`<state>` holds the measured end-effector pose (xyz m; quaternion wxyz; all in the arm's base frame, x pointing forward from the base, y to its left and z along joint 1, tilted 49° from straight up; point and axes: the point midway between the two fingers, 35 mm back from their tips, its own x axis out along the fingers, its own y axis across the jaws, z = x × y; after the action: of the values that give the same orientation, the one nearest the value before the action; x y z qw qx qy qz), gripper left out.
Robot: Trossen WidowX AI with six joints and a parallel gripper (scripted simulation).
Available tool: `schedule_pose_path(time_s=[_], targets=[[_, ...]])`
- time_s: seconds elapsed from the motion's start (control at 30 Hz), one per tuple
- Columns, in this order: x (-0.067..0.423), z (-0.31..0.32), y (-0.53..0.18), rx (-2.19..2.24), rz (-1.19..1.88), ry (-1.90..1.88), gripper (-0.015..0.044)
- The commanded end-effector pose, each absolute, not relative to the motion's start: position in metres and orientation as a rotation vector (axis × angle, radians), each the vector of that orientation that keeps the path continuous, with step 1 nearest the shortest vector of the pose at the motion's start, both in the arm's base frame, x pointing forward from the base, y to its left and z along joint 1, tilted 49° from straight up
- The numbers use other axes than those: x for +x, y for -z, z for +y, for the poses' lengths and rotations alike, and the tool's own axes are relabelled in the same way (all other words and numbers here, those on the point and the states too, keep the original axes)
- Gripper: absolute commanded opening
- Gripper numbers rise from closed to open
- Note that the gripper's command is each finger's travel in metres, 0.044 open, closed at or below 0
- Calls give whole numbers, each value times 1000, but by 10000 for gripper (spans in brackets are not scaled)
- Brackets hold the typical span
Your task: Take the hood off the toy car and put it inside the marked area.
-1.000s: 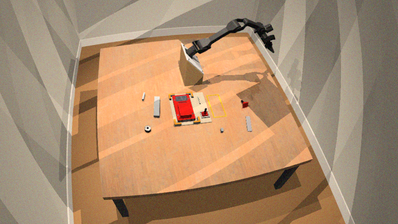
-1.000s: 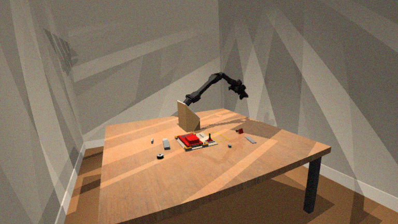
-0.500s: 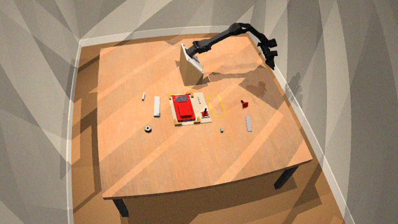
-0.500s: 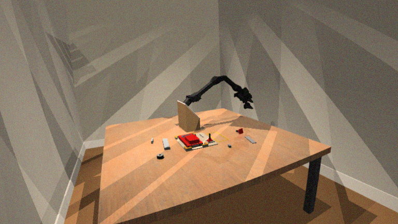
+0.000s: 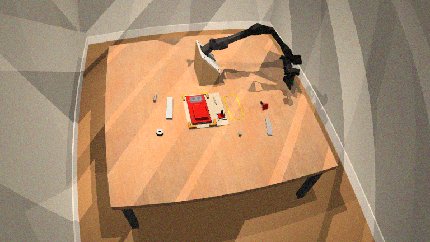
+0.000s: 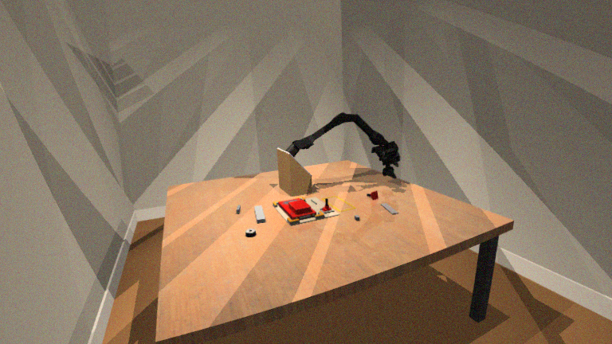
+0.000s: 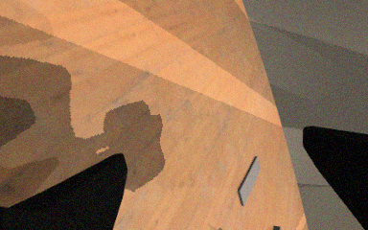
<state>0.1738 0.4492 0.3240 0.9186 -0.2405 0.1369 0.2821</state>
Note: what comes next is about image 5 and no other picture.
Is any grey rectangular bar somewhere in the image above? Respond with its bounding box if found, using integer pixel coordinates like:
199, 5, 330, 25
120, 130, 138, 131
166, 97, 173, 120

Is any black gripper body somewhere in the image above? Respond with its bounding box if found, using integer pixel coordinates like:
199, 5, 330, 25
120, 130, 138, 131
283, 63, 297, 81

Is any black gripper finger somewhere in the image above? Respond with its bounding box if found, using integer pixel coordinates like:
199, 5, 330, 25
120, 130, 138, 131
284, 80, 291, 90
287, 73, 296, 86

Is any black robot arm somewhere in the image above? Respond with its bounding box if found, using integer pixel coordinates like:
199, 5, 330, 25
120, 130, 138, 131
200, 23, 302, 65

